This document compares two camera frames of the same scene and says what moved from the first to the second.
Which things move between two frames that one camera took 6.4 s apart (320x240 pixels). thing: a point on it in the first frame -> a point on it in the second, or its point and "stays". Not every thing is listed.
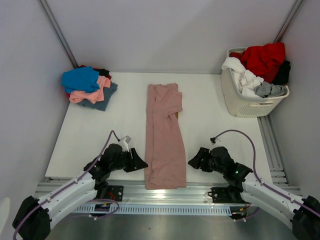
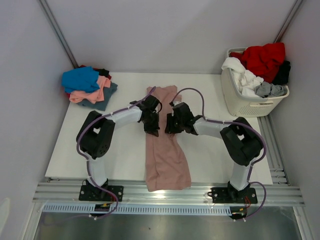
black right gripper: (203, 154) -> (169, 128)
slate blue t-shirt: (108, 93) stays
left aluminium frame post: (46, 7) stays
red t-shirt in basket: (264, 60) stays
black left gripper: (135, 163) -> (153, 129)
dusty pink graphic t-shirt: (165, 163) stays
